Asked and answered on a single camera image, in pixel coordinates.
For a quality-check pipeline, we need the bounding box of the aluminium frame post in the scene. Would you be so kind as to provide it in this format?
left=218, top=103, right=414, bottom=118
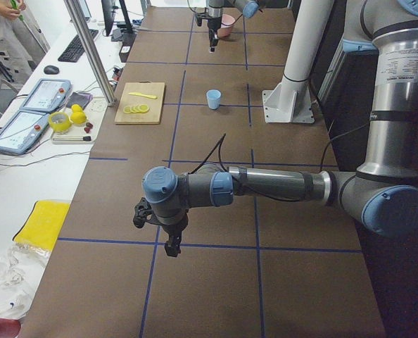
left=64, top=0, right=116, bottom=106

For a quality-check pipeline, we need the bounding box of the black monitor stand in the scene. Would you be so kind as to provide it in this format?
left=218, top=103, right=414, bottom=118
left=100, top=0, right=138, bottom=42

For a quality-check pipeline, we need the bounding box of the yellow plastic knife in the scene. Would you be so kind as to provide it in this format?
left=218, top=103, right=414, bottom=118
left=128, top=92, right=158, bottom=99

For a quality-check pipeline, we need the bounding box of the wooden stick black tip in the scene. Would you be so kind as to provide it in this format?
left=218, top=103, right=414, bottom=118
left=52, top=136, right=92, bottom=142

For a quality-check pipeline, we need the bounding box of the pink bowl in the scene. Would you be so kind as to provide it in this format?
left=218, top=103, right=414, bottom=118
left=217, top=14, right=236, bottom=39

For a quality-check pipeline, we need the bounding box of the black computer mouse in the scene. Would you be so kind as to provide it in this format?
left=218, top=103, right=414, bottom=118
left=43, top=65, right=60, bottom=75

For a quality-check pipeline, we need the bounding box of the light blue paper cup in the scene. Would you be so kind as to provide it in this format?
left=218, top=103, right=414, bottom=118
left=206, top=89, right=222, bottom=110

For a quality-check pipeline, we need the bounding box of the yellow lemon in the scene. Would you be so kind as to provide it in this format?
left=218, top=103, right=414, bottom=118
left=70, top=111, right=87, bottom=125
left=71, top=104, right=83, bottom=112

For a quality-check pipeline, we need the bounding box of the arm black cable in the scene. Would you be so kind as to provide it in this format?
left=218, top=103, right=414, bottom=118
left=186, top=0, right=210, bottom=15
left=189, top=132, right=372, bottom=203

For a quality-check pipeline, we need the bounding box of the teach pendant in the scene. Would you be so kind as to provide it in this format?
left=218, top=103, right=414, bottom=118
left=20, top=78, right=72, bottom=113
left=0, top=109, right=50, bottom=155

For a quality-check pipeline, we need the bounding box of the teach pendant far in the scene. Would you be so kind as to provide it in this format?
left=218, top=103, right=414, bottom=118
left=20, top=78, right=72, bottom=113

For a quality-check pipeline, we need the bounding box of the white tray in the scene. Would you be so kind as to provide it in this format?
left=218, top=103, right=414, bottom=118
left=48, top=97, right=107, bottom=144

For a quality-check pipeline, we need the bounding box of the red object at corner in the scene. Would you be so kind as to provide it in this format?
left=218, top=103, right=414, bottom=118
left=0, top=318, right=21, bottom=338

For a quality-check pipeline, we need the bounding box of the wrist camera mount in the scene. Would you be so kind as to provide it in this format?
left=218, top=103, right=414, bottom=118
left=133, top=197, right=160, bottom=229
left=194, top=9, right=210, bottom=27

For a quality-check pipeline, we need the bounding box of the person in beige clothes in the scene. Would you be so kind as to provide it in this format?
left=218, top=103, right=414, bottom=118
left=0, top=1, right=46, bottom=89

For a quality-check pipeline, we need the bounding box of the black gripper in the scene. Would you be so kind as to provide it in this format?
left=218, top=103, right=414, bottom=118
left=158, top=211, right=189, bottom=257
left=207, top=16, right=222, bottom=53

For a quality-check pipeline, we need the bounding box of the purple grey notebook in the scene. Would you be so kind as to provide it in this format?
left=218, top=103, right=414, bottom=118
left=65, top=92, right=93, bottom=108

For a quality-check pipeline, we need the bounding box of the teach pendant near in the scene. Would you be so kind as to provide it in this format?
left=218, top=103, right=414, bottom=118
left=0, top=109, right=50, bottom=155

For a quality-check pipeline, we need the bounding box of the crumpled clear plastic bag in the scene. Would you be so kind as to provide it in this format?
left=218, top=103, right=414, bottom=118
left=0, top=244, right=51, bottom=320

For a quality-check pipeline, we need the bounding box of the bamboo cutting board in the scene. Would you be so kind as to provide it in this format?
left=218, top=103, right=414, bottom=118
left=114, top=82, right=165, bottom=125

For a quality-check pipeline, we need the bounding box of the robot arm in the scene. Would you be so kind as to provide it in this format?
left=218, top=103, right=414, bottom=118
left=195, top=0, right=268, bottom=53
left=133, top=1, right=418, bottom=257

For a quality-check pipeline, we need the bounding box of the black keyboard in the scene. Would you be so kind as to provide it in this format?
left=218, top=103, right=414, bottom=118
left=58, top=35, right=84, bottom=63

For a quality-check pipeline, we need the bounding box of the yellow tape roll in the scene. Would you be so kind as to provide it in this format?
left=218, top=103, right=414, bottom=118
left=48, top=111, right=72, bottom=133

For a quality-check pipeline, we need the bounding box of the yellow cloth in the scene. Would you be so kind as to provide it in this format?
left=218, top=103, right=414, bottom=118
left=13, top=200, right=70, bottom=252

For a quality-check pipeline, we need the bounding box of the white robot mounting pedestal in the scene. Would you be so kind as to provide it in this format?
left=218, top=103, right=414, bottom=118
left=262, top=0, right=334, bottom=124

